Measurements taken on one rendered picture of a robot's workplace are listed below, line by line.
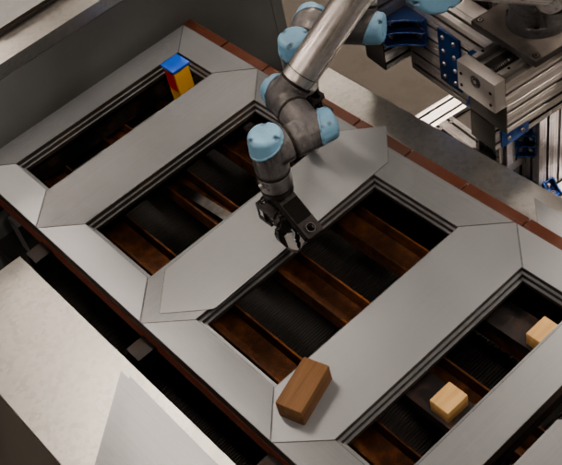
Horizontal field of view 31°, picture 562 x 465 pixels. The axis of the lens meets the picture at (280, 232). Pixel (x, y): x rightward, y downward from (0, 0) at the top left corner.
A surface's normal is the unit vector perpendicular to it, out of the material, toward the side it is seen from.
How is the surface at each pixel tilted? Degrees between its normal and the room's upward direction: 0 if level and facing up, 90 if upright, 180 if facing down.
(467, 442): 0
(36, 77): 90
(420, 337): 0
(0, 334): 0
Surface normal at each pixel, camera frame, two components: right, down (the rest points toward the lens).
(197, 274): -0.18, -0.66
